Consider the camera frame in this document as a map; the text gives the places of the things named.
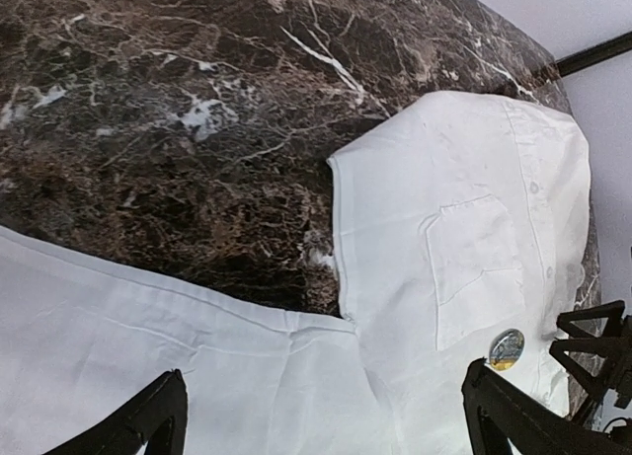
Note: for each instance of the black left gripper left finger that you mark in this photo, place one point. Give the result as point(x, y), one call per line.
point(154, 421)

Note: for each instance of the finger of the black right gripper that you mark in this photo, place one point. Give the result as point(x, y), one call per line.
point(610, 313)
point(598, 363)

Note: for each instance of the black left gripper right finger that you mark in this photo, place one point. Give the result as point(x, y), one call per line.
point(502, 419)

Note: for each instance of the white button shirt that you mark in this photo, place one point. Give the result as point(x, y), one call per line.
point(459, 218)

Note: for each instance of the round metallic brooch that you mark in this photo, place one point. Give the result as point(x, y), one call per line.
point(506, 349)

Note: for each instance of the black right frame post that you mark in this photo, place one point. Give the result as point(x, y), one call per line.
point(594, 55)

